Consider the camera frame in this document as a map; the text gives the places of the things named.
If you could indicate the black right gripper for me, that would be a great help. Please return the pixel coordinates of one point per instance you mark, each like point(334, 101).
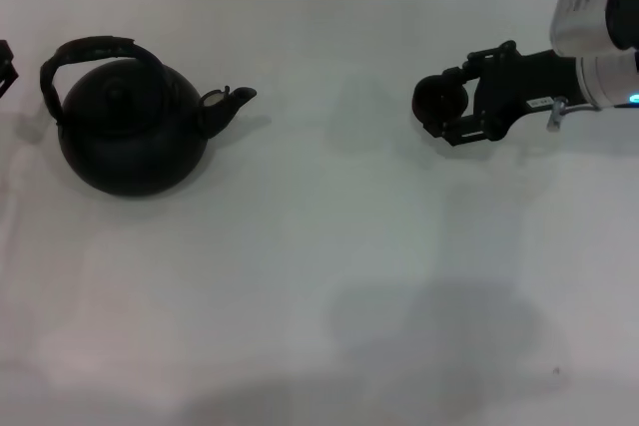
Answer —
point(519, 84)

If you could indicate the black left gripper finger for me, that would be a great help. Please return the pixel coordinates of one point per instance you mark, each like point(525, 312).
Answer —
point(6, 67)

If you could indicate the small dark teacup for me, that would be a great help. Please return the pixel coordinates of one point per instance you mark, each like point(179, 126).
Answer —
point(439, 99)

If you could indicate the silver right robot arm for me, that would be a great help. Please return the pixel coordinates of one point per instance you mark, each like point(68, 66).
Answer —
point(599, 7)

